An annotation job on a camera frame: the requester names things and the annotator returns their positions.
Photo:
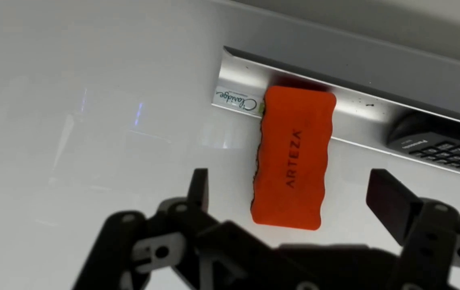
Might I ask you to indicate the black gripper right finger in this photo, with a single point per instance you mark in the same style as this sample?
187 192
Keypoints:
433 236

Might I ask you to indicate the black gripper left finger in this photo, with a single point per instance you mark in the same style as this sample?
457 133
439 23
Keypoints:
126 247

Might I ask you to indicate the orange foam eraser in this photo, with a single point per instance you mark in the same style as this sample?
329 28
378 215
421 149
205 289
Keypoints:
294 155

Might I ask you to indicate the silver marker tray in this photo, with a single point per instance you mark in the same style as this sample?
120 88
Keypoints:
358 107

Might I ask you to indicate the white wall whiteboard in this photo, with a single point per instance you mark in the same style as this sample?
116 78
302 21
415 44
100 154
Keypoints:
78 107

